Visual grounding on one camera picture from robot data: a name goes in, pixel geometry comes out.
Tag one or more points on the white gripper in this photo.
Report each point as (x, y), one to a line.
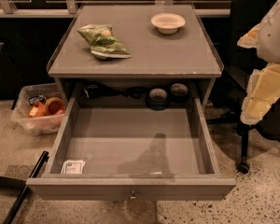
(275, 36)

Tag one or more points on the grey top drawer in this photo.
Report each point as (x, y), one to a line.
(133, 153)

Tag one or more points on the grey drawer cabinet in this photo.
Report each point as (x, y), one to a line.
(186, 54)

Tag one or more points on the black office chair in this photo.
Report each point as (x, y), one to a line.
(238, 65)

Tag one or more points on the black tape roll right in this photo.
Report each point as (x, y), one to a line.
(179, 93)

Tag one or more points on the black tape roll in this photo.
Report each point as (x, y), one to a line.
(179, 93)
(157, 99)

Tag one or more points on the white paper bowl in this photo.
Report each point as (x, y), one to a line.
(167, 23)

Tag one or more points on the black tape roll left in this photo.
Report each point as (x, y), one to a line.
(157, 99)

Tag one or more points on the green chip bag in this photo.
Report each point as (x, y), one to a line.
(102, 42)

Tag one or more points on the orange cup in bin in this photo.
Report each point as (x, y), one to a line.
(54, 106)

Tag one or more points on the white paper packet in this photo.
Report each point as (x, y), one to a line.
(73, 167)

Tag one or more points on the clear plastic bin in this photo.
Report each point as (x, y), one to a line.
(30, 113)

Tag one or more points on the black metal stand leg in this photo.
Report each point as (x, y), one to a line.
(13, 183)

